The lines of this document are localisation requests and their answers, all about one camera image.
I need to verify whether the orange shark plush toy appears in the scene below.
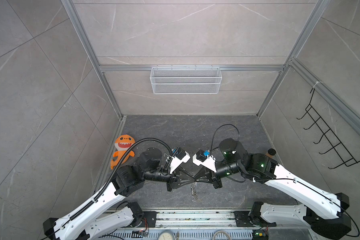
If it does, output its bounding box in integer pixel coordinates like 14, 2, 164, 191
110, 135, 136, 170

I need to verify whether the black wire hook rack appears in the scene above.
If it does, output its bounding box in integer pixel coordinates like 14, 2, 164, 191
296, 88, 360, 170

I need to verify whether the brown spice bottle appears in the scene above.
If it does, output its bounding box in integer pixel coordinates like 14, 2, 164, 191
266, 148, 277, 158

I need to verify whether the silver keyring chain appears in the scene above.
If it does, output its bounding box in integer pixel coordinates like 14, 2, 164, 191
190, 179, 199, 200

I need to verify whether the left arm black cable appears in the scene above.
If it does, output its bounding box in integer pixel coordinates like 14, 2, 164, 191
68, 137, 173, 221

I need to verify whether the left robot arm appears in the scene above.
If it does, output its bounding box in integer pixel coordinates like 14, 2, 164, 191
43, 148, 191, 240

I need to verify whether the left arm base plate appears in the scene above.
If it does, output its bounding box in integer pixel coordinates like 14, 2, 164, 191
131, 211, 158, 229

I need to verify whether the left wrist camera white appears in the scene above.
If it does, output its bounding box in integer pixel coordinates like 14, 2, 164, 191
170, 148, 191, 174

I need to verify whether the aluminium rail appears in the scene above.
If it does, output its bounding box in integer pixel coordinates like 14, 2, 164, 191
71, 208, 320, 232

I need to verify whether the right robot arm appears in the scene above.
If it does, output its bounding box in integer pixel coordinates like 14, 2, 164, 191
192, 138, 352, 240

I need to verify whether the white wire mesh basket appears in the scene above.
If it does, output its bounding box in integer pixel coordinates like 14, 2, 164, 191
150, 67, 222, 95

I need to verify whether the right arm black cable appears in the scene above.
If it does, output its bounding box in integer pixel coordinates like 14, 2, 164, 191
209, 123, 241, 154

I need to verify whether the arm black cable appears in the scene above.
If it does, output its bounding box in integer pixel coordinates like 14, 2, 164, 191
209, 123, 241, 154
68, 137, 173, 221

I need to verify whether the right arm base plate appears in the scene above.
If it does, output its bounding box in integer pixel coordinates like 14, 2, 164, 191
234, 211, 277, 228

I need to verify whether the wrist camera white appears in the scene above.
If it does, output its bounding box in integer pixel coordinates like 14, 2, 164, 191
192, 150, 217, 173
170, 148, 191, 174

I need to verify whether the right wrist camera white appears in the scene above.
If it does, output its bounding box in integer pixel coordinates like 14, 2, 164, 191
192, 150, 217, 173

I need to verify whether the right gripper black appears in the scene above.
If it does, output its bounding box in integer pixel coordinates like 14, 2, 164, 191
194, 159, 244, 188

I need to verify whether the round gauge dial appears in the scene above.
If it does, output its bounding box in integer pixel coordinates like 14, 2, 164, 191
157, 230, 177, 240

